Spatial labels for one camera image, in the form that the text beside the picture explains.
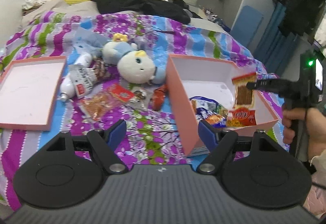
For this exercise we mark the red white small packet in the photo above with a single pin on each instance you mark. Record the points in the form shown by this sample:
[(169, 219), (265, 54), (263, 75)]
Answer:
[(120, 93)]

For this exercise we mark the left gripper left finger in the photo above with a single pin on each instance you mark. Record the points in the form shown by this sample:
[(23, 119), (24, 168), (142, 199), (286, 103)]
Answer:
[(103, 145)]

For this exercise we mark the right hand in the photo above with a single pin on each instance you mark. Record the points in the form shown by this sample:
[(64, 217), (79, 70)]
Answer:
[(314, 122)]

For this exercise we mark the brown sticks snack packet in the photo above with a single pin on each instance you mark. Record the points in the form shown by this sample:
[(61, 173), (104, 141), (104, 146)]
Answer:
[(244, 97)]

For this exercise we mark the dark red crumpled packet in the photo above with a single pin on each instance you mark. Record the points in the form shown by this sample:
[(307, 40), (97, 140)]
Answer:
[(158, 97)]

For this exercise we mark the pink cardboard box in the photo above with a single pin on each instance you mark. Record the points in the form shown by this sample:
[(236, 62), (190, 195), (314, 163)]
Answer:
[(188, 76)]

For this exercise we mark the orange clear snack packet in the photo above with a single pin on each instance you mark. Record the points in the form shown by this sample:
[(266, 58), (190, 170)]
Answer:
[(96, 107)]

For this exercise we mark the red yellow snack packet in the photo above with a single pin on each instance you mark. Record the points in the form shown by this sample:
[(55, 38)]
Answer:
[(241, 117)]

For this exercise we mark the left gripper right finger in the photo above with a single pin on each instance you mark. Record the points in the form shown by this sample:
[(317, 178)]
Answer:
[(220, 144)]

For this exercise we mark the black clothes pile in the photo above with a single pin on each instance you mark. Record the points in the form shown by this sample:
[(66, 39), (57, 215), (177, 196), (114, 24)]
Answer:
[(176, 10)]

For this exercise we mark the blue white snack bag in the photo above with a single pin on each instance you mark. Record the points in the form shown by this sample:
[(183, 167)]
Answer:
[(209, 110)]

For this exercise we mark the blue curtain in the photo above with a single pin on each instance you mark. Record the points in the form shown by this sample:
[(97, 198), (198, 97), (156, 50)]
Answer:
[(274, 49)]

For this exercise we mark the pink box lid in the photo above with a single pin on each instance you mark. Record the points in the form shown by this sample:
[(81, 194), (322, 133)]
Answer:
[(28, 92)]

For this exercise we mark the white plastic bottle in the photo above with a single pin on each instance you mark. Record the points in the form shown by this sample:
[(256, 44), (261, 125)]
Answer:
[(67, 87)]

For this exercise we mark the colourful striped floral bedspread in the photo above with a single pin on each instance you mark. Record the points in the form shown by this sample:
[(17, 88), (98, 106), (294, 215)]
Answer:
[(152, 137)]

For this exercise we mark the white blue plush toy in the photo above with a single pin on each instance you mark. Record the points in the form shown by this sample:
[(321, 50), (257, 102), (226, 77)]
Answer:
[(133, 64)]

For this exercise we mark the light blue plastic bag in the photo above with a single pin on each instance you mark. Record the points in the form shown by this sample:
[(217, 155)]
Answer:
[(86, 41)]

